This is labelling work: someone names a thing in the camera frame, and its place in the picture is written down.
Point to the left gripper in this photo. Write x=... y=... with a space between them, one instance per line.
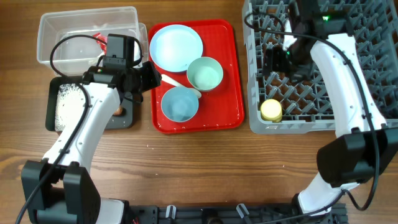
x=153 y=79

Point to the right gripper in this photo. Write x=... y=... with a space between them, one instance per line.
x=271 y=63

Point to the orange carrot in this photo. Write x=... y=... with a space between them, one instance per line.
x=119 y=111

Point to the small light blue plate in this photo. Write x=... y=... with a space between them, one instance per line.
x=179 y=104

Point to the large light blue plate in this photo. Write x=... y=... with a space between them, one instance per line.
x=173 y=48

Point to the red snack wrapper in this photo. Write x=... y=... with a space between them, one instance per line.
x=102 y=41

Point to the yellow plastic cup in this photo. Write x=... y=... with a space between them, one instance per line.
x=271 y=110

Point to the light green bowl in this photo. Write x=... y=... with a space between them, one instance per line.
x=205 y=73

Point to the white rice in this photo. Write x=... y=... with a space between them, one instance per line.
x=69 y=105

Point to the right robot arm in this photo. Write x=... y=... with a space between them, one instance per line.
x=364 y=144

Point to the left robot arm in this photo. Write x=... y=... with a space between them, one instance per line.
x=59 y=189

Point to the grey dishwasher rack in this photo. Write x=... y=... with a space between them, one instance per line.
x=305 y=105

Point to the white plastic spoon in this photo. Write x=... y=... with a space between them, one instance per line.
x=169 y=80

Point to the black plastic tray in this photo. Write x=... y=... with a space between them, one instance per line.
x=115 y=122

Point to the clear plastic bin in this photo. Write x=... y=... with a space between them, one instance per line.
x=76 y=55

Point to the red serving tray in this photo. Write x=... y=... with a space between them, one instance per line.
x=221 y=108

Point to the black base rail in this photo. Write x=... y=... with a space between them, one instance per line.
x=274 y=213

